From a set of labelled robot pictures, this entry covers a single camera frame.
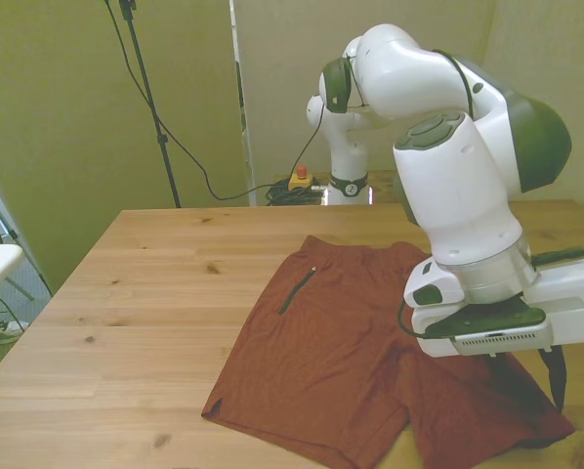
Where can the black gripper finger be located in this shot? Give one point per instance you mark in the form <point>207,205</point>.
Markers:
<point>555,376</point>

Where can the black tripod pole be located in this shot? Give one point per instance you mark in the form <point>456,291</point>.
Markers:
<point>150,107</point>

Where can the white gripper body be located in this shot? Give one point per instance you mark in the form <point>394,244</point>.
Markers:
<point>575,303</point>

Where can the yellow emergency stop button box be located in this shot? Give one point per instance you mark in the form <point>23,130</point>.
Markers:
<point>300,180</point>

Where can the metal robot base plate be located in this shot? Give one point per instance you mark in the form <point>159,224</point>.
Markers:
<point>330,196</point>

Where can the white partition panel edge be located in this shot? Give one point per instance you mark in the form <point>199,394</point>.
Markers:
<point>240,98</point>

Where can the grey metal stand legs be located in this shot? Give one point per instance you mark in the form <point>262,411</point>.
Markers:
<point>21,244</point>

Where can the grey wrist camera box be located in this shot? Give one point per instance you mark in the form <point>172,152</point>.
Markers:
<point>502,343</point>

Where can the rust red shorts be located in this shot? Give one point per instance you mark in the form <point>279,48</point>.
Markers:
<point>321,366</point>

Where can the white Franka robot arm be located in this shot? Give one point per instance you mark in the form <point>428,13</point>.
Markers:
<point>443,195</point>

